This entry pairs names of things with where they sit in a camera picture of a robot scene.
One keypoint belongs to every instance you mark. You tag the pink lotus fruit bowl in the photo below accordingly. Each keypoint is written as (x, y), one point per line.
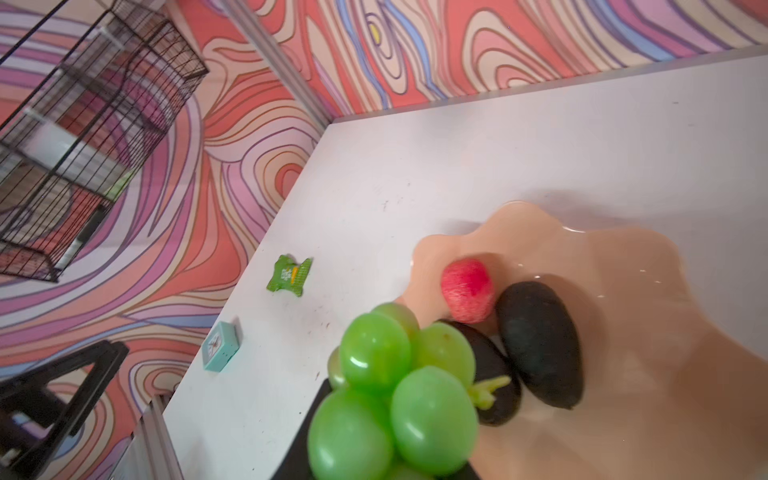
(667, 394)

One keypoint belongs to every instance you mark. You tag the green candy packet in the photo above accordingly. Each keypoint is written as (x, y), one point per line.
(289, 275)

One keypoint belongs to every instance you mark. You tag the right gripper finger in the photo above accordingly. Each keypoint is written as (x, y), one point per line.
(296, 465)

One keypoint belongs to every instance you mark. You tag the red apple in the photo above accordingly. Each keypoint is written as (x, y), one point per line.
(468, 290)

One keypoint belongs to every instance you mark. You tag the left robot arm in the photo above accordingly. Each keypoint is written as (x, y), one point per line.
(35, 421)

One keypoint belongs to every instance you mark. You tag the black marker pen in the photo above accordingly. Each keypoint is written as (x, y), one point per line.
(82, 238)

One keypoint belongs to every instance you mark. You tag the small teal clock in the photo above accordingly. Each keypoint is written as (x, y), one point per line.
(220, 346)

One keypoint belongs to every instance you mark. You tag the dark avocado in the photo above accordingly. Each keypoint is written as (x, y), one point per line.
(492, 363)
(542, 342)

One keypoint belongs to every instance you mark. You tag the side wire basket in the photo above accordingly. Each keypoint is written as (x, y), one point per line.
(117, 83)

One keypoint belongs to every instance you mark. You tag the green grape bunch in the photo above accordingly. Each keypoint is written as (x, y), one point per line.
(403, 402)

